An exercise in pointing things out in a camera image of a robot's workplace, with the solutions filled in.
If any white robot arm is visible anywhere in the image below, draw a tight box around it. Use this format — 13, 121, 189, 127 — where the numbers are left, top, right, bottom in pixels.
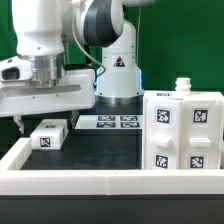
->
0, 0, 156, 129

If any small white cabinet top block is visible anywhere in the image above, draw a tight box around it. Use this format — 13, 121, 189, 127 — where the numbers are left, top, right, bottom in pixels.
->
30, 119, 68, 150

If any white U-shaped obstacle frame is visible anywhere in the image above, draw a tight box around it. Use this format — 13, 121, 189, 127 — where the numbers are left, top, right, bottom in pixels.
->
0, 138, 224, 195

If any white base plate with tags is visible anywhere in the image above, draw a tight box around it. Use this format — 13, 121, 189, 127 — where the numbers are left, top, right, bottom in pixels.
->
75, 115, 142, 130

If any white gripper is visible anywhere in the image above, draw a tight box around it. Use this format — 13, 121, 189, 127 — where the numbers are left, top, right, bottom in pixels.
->
0, 54, 95, 134

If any white cabinet door panel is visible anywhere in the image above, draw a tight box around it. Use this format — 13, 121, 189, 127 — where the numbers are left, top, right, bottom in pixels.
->
145, 98, 182, 169
180, 93, 223, 170

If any white cabinet body box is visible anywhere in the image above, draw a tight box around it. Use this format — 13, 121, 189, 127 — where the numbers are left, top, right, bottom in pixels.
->
142, 77, 224, 170

